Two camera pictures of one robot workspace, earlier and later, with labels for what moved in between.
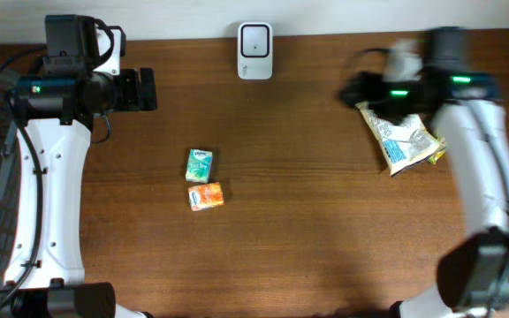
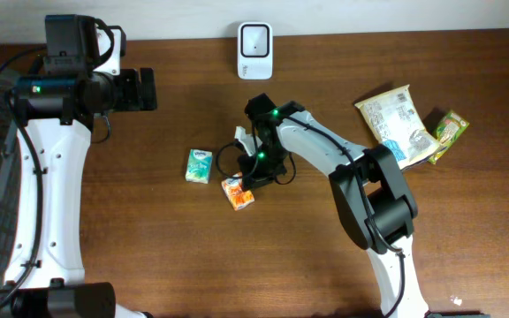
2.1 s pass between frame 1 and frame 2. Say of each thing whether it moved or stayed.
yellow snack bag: stayed
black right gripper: moved
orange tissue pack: moved
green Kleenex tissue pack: stayed
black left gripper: stayed
